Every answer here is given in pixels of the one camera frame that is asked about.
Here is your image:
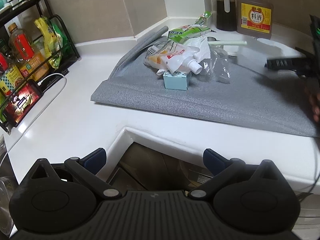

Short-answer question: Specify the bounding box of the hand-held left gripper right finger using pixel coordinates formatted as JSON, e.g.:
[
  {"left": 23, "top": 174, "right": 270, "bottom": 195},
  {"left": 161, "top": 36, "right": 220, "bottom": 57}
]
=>
[{"left": 187, "top": 149, "right": 283, "bottom": 199}]

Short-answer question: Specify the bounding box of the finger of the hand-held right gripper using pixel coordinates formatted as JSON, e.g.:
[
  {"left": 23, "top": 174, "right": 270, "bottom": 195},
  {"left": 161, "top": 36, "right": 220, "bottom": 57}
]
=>
[{"left": 264, "top": 57, "right": 312, "bottom": 71}]

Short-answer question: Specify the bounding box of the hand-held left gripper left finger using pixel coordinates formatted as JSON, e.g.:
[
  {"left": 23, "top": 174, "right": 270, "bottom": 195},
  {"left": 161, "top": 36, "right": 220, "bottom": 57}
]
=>
[{"left": 24, "top": 148, "right": 123, "bottom": 200}]

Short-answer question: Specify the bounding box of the light blue floral box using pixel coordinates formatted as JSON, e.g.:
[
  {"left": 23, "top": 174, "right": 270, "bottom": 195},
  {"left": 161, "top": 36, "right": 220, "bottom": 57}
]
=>
[{"left": 163, "top": 70, "right": 188, "bottom": 91}]

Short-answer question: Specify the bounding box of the green plastic packaging bag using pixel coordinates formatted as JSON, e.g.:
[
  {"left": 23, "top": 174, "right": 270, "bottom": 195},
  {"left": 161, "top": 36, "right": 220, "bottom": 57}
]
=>
[{"left": 166, "top": 11, "right": 213, "bottom": 45}]

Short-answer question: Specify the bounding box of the person's right hand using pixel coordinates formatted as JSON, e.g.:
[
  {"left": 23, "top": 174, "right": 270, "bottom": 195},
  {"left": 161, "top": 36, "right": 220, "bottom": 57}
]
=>
[{"left": 307, "top": 79, "right": 320, "bottom": 123}]

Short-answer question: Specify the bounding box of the cooking wine jug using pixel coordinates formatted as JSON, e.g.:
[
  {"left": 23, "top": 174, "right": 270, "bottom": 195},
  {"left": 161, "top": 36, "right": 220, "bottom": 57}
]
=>
[{"left": 236, "top": 0, "right": 273, "bottom": 40}]

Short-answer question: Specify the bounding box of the grey mat with geometric print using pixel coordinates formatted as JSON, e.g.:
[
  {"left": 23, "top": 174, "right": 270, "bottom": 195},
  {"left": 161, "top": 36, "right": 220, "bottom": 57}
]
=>
[{"left": 90, "top": 26, "right": 320, "bottom": 138}]

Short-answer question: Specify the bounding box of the clear plastic bag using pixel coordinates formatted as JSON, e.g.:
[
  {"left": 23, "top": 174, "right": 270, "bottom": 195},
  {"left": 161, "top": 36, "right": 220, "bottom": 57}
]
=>
[{"left": 197, "top": 46, "right": 232, "bottom": 83}]

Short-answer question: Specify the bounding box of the dark oil dispenser bottle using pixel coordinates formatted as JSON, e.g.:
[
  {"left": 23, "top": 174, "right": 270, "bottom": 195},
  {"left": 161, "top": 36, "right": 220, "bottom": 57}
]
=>
[{"left": 216, "top": 0, "right": 237, "bottom": 32}]

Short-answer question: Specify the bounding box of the black smartphone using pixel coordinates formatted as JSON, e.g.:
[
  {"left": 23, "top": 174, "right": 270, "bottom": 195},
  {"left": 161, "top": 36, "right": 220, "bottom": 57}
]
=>
[{"left": 5, "top": 79, "right": 44, "bottom": 128}]

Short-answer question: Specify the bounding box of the white spout pouch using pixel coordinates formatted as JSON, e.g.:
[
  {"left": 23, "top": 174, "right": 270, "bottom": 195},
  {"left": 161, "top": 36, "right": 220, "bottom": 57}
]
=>
[{"left": 144, "top": 41, "right": 202, "bottom": 74}]

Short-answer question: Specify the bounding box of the red cap checkered label bottle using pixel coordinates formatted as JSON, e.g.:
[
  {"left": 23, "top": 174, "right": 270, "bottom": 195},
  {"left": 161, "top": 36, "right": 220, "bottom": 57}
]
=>
[{"left": 0, "top": 52, "right": 25, "bottom": 98}]

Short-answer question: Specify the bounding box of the yellow green snack bag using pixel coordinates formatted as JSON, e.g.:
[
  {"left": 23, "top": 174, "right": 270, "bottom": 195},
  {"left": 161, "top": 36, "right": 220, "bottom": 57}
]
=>
[{"left": 34, "top": 17, "right": 69, "bottom": 69}]

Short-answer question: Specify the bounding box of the orange cap cooking oil bottle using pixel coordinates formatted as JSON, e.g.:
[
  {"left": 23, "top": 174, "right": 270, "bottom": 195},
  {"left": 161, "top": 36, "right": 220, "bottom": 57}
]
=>
[{"left": 7, "top": 22, "right": 50, "bottom": 78}]

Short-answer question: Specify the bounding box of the white charging cable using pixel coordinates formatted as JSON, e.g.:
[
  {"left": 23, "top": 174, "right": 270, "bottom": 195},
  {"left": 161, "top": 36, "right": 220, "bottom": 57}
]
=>
[{"left": 0, "top": 73, "right": 68, "bottom": 167}]

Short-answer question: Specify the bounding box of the black wire rack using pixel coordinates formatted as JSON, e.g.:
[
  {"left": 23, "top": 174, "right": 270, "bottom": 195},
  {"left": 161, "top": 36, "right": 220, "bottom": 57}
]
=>
[{"left": 0, "top": 0, "right": 81, "bottom": 133}]

